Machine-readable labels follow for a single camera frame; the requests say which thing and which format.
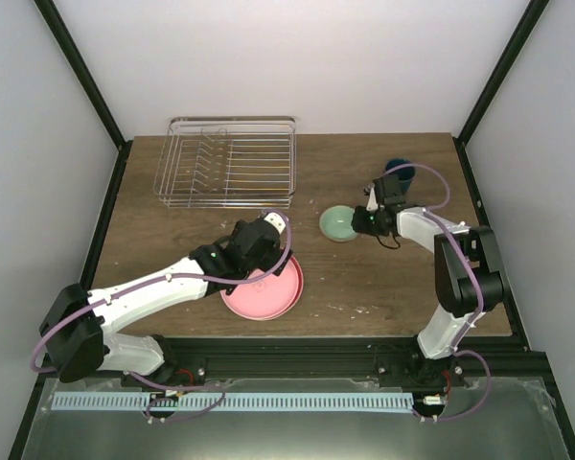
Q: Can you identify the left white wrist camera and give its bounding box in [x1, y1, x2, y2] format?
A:
[263, 212, 288, 235]

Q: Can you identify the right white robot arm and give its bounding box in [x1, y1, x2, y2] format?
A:
[352, 174, 510, 386]

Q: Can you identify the wire dish rack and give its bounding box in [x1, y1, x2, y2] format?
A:
[153, 116, 296, 209]

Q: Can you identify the red plate underneath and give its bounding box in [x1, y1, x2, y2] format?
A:
[267, 256, 304, 320]

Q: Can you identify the light blue slotted strip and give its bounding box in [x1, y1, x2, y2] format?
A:
[51, 391, 414, 413]

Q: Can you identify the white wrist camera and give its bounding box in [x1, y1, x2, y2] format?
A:
[366, 187, 379, 213]
[263, 212, 288, 235]

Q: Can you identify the dark blue mug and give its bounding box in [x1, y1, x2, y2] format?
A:
[384, 158, 416, 195]

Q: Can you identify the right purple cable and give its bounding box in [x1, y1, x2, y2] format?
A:
[382, 162, 491, 423]

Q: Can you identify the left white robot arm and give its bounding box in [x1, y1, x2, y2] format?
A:
[31, 212, 291, 387]

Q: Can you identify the pink plate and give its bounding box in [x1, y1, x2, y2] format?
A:
[220, 275, 278, 321]

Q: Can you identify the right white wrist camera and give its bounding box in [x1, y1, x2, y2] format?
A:
[366, 187, 379, 213]

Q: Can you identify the green floral bowl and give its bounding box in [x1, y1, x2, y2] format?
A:
[319, 205, 357, 242]

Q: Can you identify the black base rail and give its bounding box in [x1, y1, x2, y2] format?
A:
[119, 336, 547, 389]

